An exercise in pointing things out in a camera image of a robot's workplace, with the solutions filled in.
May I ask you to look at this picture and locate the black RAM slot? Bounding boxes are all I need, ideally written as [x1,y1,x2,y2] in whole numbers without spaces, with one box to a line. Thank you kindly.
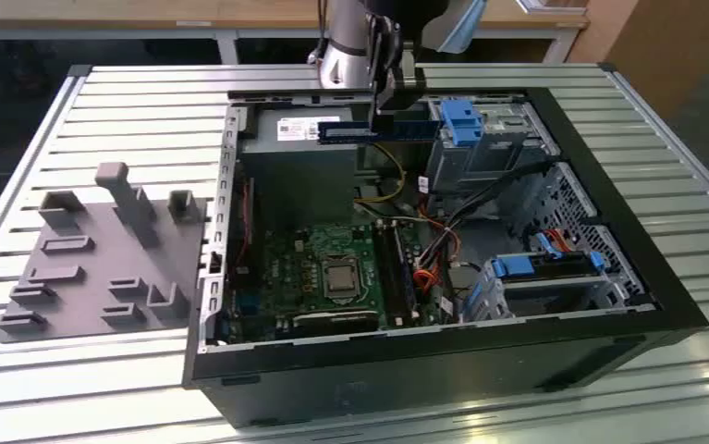
[371,221,402,328]

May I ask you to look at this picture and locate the grey power supply box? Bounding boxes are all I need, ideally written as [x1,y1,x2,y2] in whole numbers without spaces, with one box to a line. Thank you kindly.
[239,108,362,228]

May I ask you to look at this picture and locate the wooden cabinet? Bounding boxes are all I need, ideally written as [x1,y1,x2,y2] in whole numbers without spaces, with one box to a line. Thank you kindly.
[567,0,709,119]

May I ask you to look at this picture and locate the blue wire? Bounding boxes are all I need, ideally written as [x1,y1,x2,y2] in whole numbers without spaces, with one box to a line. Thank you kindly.
[536,232,564,259]

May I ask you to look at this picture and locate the metal CPU socket cover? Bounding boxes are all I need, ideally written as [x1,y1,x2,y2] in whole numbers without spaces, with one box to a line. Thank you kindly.
[320,253,367,304]

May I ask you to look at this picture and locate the perforated metal drive cage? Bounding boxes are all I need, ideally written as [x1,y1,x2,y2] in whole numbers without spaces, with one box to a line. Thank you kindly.
[495,161,662,320]

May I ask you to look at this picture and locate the yellow wire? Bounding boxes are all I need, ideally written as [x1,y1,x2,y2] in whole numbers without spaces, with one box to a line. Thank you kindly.
[355,142,408,205]

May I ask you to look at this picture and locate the metal optical drive cage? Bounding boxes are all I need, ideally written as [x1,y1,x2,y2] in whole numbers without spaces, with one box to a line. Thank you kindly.
[424,94,563,195]

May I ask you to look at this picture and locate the black cable bundle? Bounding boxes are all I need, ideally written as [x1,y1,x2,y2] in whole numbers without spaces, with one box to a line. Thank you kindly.
[419,159,556,228]

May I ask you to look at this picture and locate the blue drive bay latch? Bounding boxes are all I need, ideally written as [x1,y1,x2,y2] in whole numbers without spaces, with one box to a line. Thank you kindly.
[442,99,486,147]

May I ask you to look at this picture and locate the silver CPU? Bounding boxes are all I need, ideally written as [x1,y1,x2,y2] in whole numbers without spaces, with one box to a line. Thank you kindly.
[323,266,360,297]

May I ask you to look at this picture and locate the orange wire bundle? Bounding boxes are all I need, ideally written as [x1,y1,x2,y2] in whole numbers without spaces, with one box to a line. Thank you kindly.
[412,269,448,295]

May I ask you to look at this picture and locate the round grey fan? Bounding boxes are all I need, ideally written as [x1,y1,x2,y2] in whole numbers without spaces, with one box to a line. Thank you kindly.
[448,262,488,293]

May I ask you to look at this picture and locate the hard disk in blue carrier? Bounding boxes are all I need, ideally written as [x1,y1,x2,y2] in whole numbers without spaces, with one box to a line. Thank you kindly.
[487,249,607,282]

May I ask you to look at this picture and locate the grey parts rack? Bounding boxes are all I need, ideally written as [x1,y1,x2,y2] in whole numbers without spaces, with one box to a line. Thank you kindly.
[0,161,218,344]

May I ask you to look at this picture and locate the black graphics card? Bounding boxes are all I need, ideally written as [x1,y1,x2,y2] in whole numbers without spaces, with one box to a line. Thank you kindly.
[291,308,380,335]

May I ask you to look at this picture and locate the green motherboard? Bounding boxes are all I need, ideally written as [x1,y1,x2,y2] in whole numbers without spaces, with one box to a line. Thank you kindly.
[223,221,454,346]

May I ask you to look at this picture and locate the wooden workbench white frame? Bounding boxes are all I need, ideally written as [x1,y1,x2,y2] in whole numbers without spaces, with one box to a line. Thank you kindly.
[0,0,590,65]

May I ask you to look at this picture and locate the orange flat wire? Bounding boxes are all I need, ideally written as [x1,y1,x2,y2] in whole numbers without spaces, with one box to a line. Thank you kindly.
[548,228,586,254]

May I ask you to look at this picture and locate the blue plastic carrier rail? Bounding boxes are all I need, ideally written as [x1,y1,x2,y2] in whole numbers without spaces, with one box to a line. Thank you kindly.
[459,279,487,324]

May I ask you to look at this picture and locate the black PC case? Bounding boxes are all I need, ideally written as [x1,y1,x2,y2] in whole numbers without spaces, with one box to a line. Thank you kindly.
[180,85,709,429]

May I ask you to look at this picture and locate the blue RAM stick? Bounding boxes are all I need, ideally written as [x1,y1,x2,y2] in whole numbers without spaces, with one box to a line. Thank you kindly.
[318,118,439,145]

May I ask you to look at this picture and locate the multicolour wire bundle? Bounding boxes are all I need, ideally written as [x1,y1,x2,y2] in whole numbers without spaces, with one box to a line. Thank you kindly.
[419,216,466,274]

